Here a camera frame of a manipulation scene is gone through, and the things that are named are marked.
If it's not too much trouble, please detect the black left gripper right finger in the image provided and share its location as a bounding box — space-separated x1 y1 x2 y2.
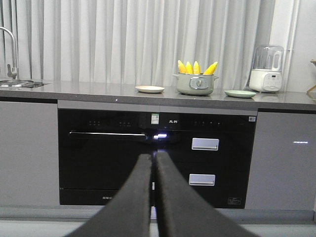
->
155 151 256 237

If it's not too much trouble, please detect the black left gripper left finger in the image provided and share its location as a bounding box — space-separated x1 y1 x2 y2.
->
67 154 152 237

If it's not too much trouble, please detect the pale yellow corn cob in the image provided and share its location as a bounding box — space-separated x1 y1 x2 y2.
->
177 60 186 74

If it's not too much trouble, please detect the bright yellow corn cob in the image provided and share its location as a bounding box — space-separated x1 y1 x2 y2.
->
186 61 193 74
203 62 218 75

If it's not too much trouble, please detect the black drawer disinfection cabinet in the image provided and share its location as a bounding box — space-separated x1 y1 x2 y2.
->
155 112 257 209

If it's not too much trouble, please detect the black built-in dishwasher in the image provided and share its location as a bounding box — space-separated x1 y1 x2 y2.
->
58 101 159 205

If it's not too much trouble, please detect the grey right cabinet door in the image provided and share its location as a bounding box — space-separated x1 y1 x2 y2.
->
245 112 316 211

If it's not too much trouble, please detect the grey cabinet door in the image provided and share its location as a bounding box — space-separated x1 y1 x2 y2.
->
0 102 59 206
245 112 316 211

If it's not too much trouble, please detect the grey left cabinet door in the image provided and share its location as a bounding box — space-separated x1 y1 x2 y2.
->
0 102 59 206

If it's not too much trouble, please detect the beige round plate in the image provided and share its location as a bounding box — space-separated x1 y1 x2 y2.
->
135 85 165 94

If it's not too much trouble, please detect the green round plate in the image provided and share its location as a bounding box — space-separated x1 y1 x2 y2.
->
224 90 257 98

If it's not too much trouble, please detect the white pleated curtain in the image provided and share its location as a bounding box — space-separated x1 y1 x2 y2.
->
0 0 301 89

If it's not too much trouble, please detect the steel sink basin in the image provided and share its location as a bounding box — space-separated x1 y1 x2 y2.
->
0 79 51 88

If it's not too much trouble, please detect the chrome kitchen faucet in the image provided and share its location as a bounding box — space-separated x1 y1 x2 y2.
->
0 26 19 79

